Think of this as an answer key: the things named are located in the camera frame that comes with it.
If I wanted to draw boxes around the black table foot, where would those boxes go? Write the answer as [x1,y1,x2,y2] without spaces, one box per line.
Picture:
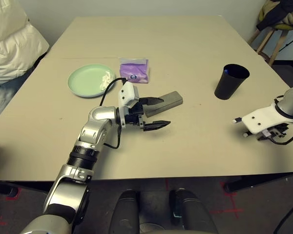
[0,181,19,197]

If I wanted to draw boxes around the grey glasses case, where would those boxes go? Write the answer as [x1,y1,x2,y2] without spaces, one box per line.
[144,91,184,117]

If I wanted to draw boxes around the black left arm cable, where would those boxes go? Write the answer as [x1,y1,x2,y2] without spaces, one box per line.
[99,77,127,150]

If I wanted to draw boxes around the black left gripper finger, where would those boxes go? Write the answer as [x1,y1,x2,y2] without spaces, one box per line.
[139,96,165,106]
[141,120,172,133]

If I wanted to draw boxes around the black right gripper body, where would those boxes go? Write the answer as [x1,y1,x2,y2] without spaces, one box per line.
[257,123,291,145]

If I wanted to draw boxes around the yellow stool with wooden legs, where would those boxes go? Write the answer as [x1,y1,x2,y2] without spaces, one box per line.
[249,2,293,66]

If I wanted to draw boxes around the dark grey robot left leg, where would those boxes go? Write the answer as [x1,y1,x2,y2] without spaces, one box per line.
[109,189,140,234]

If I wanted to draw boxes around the beige garment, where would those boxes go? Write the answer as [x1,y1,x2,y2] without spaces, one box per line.
[283,11,293,25]

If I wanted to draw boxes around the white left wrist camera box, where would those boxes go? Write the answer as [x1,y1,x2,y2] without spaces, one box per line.
[117,81,140,129]

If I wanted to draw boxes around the black plastic cup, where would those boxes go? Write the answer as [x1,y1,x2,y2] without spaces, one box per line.
[214,63,250,100]

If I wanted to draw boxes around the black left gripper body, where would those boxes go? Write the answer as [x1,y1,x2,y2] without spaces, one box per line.
[124,103,145,129]

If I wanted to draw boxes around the mint green plate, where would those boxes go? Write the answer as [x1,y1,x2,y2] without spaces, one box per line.
[67,63,117,98]

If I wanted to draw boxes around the black jacket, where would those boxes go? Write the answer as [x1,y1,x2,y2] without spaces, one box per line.
[256,0,293,31]

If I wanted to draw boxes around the dark grey robot right leg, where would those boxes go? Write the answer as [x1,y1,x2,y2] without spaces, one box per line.
[169,188,219,234]

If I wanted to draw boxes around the dark grey robot leg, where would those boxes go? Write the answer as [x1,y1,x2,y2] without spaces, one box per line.
[109,189,140,234]
[169,188,219,234]

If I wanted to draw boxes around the purple tissue pack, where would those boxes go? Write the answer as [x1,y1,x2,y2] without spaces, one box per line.
[119,57,151,84]

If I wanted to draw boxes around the white tissue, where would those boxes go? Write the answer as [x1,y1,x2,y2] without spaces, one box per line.
[100,70,112,90]

